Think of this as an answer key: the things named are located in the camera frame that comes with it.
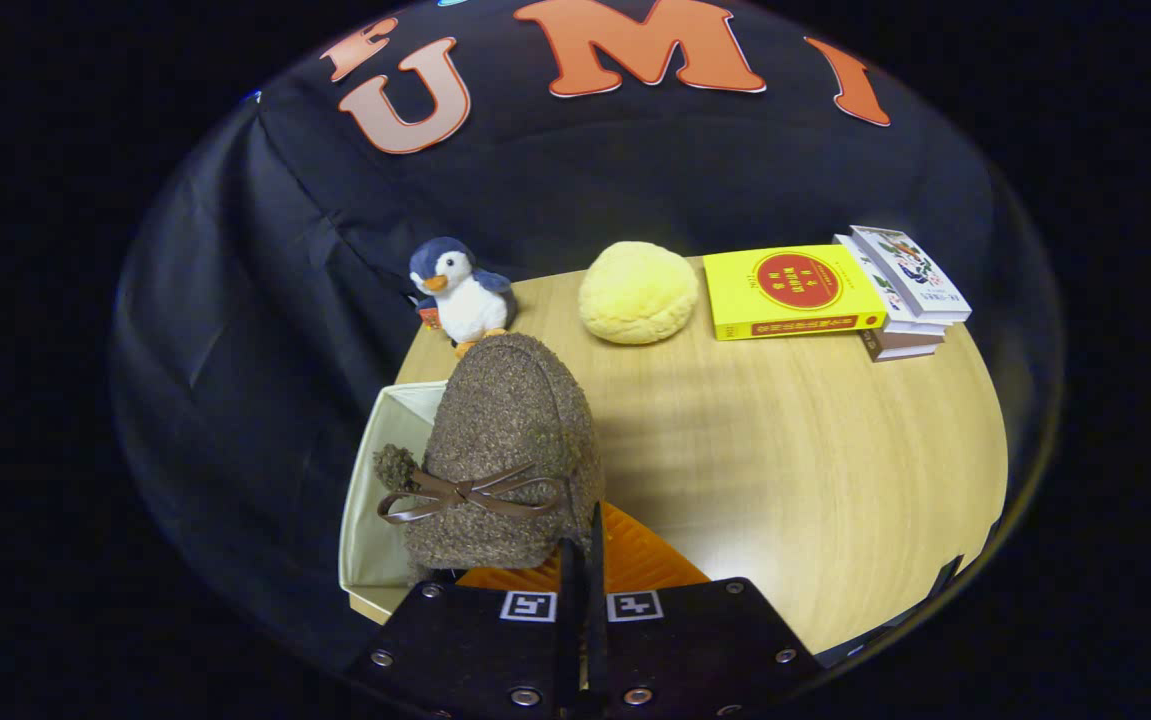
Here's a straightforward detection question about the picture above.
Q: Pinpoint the cream fabric storage box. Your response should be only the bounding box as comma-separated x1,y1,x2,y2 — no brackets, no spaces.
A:
338,380,456,626

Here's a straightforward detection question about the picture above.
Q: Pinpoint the penguin plush toy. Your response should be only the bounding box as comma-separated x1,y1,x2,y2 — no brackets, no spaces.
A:
408,236,518,358

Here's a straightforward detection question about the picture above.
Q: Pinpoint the brown woolly bow shoe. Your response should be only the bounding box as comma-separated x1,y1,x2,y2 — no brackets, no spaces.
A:
373,333,606,581

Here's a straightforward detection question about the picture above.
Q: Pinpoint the round yellow plush cushion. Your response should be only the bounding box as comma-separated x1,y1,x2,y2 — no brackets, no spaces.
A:
578,241,701,346

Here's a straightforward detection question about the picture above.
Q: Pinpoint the yellow book with red circle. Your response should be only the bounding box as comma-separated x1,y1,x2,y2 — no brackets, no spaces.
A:
702,245,888,342

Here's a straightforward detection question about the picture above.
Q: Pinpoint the brown book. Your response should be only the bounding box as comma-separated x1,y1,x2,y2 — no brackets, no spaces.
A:
860,328,941,362

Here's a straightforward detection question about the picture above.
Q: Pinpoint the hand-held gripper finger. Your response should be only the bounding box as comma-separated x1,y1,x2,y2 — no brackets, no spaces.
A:
587,502,824,720
350,540,586,720

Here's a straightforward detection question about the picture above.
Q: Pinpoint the white book with floral cover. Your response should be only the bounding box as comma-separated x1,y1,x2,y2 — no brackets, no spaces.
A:
850,225,973,324

